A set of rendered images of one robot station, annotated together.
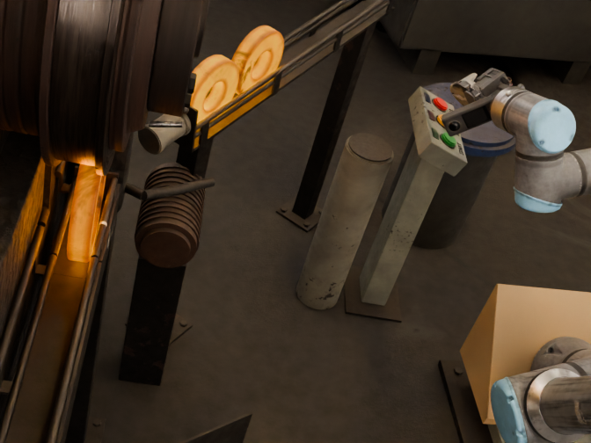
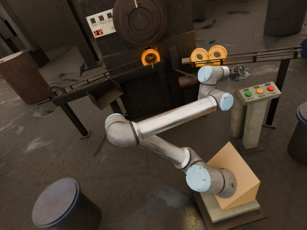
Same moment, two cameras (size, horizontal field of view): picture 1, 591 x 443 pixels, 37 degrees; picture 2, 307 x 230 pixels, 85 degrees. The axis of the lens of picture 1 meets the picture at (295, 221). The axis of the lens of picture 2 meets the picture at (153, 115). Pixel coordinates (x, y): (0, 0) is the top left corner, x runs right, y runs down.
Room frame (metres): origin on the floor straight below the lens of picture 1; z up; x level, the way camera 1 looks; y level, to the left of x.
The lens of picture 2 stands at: (1.37, -1.31, 1.38)
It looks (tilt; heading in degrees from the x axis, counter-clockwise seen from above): 39 degrees down; 108
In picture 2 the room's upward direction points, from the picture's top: 18 degrees counter-clockwise
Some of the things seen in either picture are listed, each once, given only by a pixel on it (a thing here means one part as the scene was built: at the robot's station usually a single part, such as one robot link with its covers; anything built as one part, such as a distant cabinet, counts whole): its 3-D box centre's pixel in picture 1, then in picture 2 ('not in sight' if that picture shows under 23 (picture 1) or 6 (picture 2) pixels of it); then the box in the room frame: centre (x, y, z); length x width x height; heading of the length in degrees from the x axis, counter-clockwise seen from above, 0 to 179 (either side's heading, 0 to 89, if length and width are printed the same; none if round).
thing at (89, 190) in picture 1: (88, 202); (150, 58); (1.00, 0.32, 0.75); 0.18 x 0.03 x 0.18; 13
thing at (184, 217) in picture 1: (157, 280); (191, 96); (1.36, 0.25, 0.27); 0.22 x 0.13 x 0.53; 12
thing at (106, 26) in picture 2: not in sight; (103, 23); (0.65, 0.35, 1.15); 0.26 x 0.02 x 0.18; 12
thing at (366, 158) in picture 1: (341, 226); (238, 114); (1.75, -0.12, 0.26); 0.12 x 0.12 x 0.52
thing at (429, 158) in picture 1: (404, 213); (253, 121); (1.82, -0.27, 0.31); 0.24 x 0.16 x 0.62; 12
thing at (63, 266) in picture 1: (83, 237); not in sight; (1.02, 0.33, 0.66); 0.19 x 0.07 x 0.01; 12
